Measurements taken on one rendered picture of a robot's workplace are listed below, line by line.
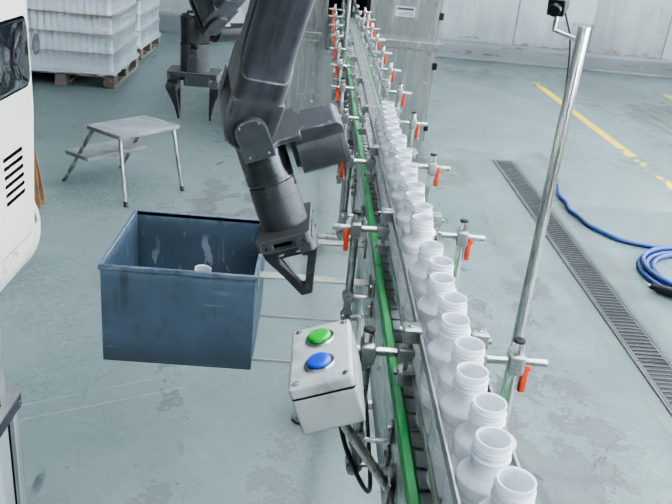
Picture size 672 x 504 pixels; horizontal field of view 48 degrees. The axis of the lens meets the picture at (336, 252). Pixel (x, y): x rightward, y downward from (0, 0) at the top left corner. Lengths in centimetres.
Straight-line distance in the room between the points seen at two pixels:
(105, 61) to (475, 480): 694
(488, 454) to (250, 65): 44
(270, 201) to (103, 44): 665
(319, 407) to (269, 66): 40
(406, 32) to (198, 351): 431
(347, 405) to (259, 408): 185
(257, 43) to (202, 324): 90
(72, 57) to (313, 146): 676
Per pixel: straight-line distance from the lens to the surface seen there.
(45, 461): 258
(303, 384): 90
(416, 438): 101
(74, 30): 753
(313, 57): 565
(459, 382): 85
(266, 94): 79
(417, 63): 569
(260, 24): 75
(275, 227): 88
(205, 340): 158
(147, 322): 158
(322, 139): 86
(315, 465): 252
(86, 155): 474
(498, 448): 75
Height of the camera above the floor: 160
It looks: 23 degrees down
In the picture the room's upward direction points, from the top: 6 degrees clockwise
